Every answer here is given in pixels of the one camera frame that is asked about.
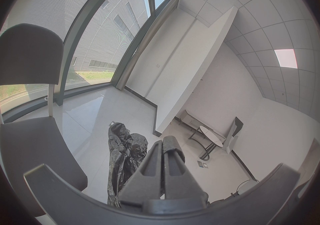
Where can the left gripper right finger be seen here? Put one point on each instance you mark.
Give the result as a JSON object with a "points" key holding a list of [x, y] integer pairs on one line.
{"points": [[177, 168]]}

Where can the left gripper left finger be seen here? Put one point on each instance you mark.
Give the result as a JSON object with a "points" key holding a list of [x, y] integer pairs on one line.
{"points": [[150, 168]]}

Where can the square ceiling light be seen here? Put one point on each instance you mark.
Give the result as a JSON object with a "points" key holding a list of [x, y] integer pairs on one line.
{"points": [[285, 58]]}

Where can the dark grey white-legged chair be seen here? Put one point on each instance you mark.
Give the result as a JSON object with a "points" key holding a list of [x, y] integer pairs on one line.
{"points": [[30, 148]]}

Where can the black plastic bag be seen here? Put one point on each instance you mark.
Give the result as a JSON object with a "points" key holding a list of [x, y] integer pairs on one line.
{"points": [[120, 158]]}

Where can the oval white-topped table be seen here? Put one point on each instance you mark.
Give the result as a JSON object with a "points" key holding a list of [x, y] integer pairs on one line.
{"points": [[212, 136]]}

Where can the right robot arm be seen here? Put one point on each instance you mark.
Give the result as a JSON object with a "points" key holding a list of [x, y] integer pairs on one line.
{"points": [[247, 186]]}

